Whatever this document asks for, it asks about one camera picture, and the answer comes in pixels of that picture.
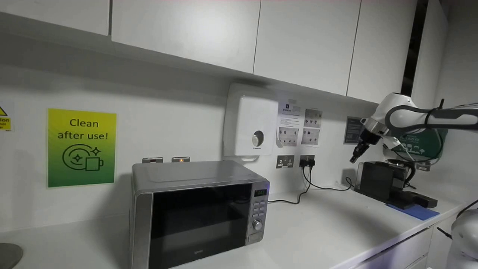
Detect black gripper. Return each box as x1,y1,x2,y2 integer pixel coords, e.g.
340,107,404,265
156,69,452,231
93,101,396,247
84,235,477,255
348,130,383,165

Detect silver double socket white label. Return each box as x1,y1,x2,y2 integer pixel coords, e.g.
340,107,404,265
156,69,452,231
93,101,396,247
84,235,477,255
275,154,296,171

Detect dark framed poster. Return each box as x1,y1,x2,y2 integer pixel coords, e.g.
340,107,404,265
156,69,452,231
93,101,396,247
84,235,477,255
343,116,366,147

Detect black coffee machine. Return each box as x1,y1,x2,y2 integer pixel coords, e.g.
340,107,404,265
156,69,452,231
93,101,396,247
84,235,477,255
357,160,440,210

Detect white paper notice grey pictures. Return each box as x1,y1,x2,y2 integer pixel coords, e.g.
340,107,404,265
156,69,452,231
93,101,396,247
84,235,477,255
301,107,325,148

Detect green round sign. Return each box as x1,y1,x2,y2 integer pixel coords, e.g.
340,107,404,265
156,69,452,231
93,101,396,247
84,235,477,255
396,126,449,163

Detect white paper notice blue picture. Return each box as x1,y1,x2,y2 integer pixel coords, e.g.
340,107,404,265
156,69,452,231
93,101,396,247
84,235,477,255
275,98,304,150

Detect blue mat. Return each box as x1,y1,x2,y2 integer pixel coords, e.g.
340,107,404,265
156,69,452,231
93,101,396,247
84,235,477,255
386,199,443,223

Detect white paper towel dispenser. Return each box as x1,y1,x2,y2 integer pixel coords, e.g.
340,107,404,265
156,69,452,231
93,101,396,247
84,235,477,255
222,83,281,163

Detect black vertical strip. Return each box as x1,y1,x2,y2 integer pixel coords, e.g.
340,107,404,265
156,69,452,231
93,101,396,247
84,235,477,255
401,0,431,98

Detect silver microwave oven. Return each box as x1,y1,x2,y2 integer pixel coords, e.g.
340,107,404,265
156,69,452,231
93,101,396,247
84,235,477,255
129,159,272,269

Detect green clean after use poster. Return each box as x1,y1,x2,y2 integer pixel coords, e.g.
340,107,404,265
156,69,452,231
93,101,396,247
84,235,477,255
47,108,118,189

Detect yellow warning sticker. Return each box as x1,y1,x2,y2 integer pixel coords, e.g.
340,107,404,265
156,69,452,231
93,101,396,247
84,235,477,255
0,105,14,133

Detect dark round basin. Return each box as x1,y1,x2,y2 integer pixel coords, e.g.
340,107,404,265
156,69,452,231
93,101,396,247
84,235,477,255
0,243,26,269

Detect grey wall switch plate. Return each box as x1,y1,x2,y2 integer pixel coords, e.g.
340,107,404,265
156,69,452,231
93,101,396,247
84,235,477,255
341,168,359,190

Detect black coffee machine cable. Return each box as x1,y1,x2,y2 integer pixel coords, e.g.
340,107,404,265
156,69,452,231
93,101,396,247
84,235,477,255
307,168,362,193

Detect black microwave power cable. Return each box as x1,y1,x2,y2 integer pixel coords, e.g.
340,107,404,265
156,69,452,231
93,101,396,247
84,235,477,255
268,166,314,207

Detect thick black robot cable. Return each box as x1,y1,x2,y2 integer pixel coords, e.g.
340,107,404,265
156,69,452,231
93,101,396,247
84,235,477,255
423,98,478,122

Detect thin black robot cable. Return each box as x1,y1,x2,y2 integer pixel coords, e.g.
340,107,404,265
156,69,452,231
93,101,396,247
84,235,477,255
437,226,455,241

